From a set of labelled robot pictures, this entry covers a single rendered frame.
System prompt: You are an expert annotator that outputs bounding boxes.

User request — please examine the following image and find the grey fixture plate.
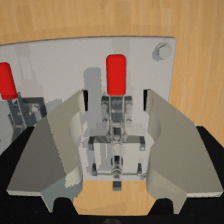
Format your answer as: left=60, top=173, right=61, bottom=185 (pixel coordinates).
left=0, top=35, right=177, bottom=181

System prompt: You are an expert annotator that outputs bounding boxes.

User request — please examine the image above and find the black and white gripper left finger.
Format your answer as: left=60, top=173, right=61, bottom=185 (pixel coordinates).
left=0, top=89, right=88, bottom=224

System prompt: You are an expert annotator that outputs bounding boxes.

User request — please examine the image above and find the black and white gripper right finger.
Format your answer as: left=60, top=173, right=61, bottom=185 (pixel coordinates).
left=143, top=89, right=224, bottom=224

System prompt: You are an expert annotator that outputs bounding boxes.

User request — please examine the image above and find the toggle clamp with red handle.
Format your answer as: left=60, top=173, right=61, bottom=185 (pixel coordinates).
left=0, top=62, right=47, bottom=143
left=101, top=54, right=133, bottom=181

